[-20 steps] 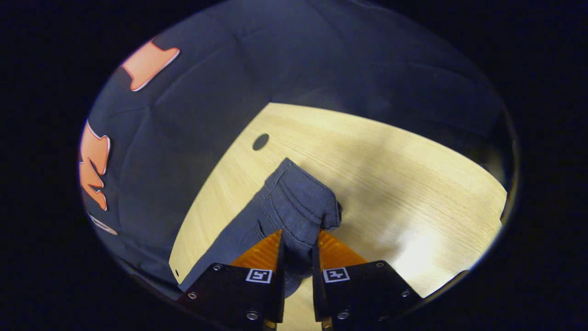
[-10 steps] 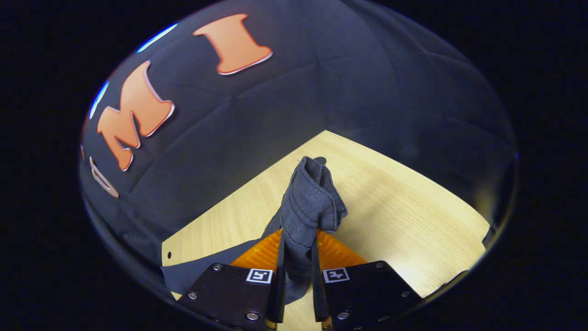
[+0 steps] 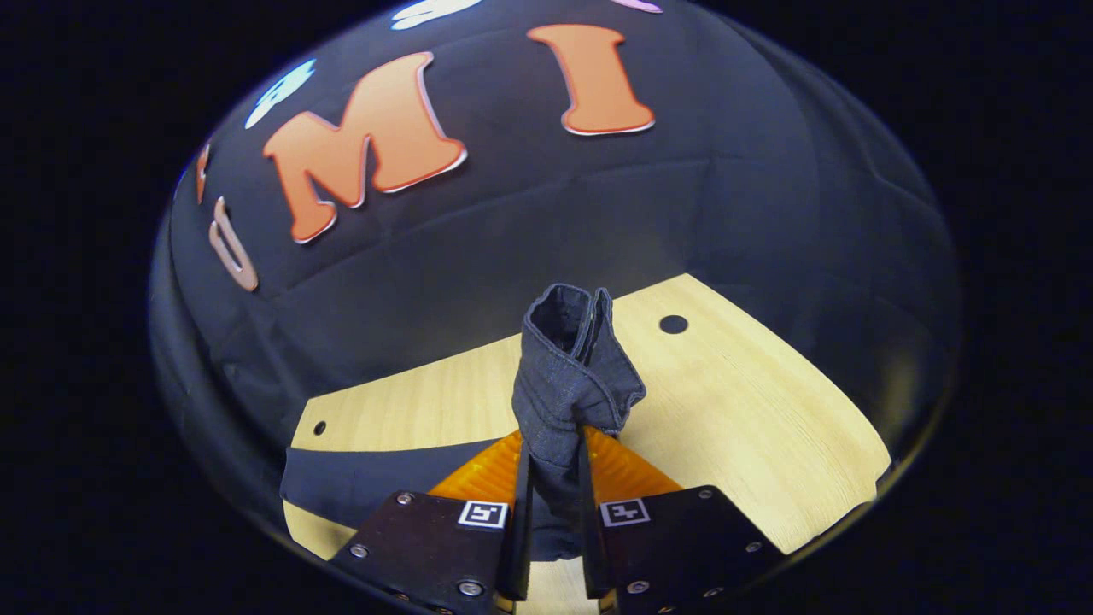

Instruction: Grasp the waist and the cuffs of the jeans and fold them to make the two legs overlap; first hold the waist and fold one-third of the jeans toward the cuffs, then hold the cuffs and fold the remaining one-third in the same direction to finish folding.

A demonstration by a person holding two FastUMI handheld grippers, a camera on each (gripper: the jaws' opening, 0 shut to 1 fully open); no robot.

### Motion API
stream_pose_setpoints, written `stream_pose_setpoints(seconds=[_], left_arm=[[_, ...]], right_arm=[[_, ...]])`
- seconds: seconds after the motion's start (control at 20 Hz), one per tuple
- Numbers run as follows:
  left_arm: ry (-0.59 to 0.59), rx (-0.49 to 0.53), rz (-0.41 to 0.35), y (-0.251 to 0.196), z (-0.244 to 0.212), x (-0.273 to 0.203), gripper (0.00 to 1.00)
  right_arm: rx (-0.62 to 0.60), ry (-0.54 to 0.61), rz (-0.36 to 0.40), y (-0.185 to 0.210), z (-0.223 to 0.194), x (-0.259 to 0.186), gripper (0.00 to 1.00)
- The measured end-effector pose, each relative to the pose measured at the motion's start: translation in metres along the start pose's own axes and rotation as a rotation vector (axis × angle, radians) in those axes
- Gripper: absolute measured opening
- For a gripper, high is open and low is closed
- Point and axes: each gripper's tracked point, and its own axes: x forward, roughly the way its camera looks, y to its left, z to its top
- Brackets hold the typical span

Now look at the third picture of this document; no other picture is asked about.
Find dark grey jeans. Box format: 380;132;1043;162
280;284;647;562

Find black backdrop cloth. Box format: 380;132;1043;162
149;0;961;513

